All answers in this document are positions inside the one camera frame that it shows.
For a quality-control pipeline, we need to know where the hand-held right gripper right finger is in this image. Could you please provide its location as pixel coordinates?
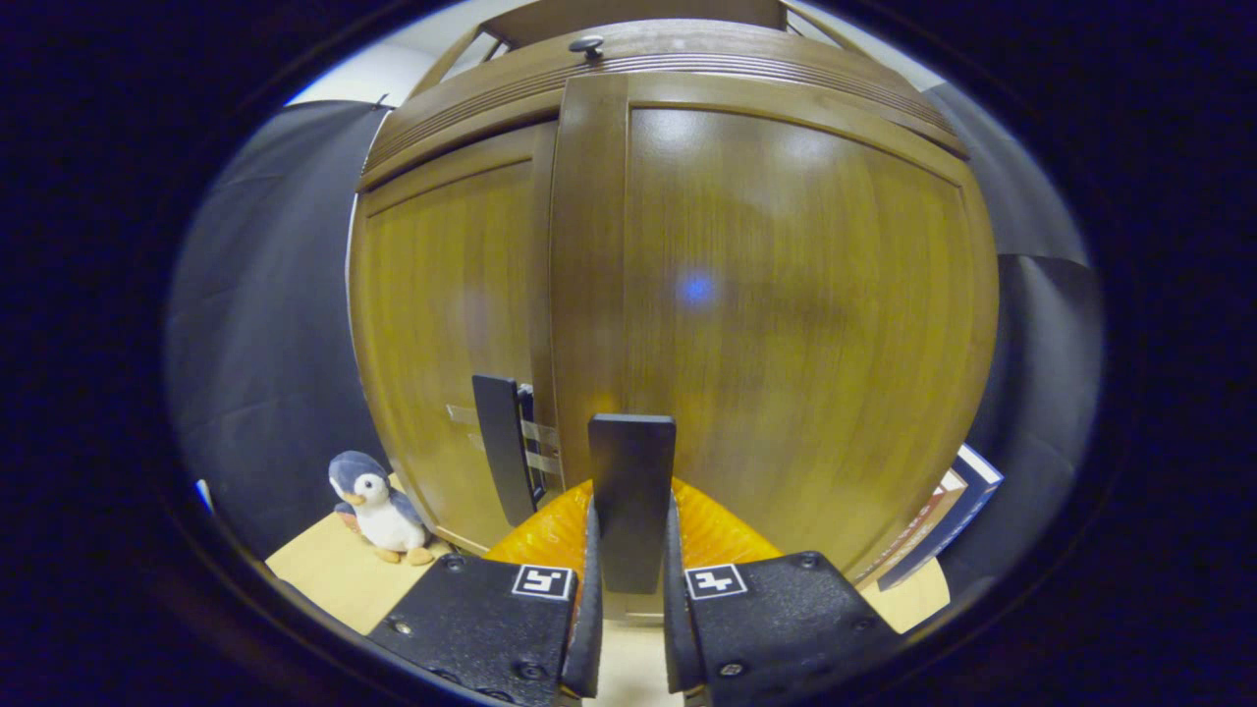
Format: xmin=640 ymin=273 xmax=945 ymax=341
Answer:
xmin=660 ymin=478 xmax=900 ymax=707

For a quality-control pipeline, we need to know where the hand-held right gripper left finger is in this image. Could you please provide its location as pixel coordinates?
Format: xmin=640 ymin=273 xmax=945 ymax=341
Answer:
xmin=365 ymin=478 xmax=605 ymax=707

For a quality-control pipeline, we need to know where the black door handle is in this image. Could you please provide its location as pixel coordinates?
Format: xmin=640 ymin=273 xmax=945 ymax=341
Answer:
xmin=471 ymin=373 xmax=541 ymax=528
xmin=587 ymin=412 xmax=679 ymax=596

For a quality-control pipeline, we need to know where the wooden shoe cabinet door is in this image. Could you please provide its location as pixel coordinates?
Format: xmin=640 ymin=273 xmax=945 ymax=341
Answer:
xmin=548 ymin=74 xmax=1003 ymax=625
xmin=346 ymin=120 xmax=563 ymax=556

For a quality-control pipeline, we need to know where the wooden double-door shoe cabinet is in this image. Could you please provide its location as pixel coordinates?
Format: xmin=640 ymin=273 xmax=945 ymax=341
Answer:
xmin=346 ymin=0 xmax=1003 ymax=629

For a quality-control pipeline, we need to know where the wooden cabinet drawer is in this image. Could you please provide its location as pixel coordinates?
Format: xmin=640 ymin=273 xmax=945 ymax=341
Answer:
xmin=358 ymin=18 xmax=968 ymax=192

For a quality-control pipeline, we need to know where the penguin plush toy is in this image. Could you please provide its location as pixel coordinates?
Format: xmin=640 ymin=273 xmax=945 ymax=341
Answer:
xmin=327 ymin=450 xmax=438 ymax=567

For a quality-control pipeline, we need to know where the red white book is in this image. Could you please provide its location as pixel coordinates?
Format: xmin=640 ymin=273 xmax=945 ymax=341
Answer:
xmin=852 ymin=469 xmax=968 ymax=588

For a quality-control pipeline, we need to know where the dark blue book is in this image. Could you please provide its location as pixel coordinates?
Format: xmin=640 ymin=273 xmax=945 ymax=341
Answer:
xmin=879 ymin=444 xmax=1005 ymax=592

